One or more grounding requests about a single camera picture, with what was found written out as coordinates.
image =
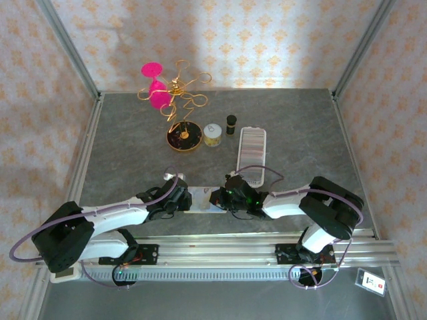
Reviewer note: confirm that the aluminium frame corner post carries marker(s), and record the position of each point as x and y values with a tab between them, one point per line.
363	46
66	43

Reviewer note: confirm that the pink flocked wine glass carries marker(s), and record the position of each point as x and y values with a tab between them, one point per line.
156	96

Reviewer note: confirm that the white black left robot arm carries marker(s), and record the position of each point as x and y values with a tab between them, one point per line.
116	213

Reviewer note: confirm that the white printed credit card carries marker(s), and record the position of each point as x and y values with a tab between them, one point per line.
201	195

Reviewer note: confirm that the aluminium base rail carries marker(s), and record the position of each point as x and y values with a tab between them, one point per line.
217	250

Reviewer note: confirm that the beige card holder blue pages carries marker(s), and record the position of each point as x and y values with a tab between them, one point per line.
201	208

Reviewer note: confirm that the white can yellow print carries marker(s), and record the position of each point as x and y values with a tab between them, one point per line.
212	135

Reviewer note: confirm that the small white box device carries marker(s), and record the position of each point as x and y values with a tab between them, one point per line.
63	276

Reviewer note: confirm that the white badge in clear sleeve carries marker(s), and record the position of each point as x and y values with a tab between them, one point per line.
370	281

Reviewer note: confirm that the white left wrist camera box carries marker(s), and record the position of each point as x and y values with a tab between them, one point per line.
168	174

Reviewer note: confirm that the stack of credit cards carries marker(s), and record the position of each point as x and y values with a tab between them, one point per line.
253	150

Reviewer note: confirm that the aluminium table side rail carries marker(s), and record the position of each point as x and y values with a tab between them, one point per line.
348	141
81	166

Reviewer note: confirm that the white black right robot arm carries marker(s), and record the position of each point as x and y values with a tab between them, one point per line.
283	206

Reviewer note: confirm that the small black gold bottle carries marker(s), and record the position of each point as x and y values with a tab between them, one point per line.
231	125

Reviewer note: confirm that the white slotted card tray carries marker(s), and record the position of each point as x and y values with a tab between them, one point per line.
253	182

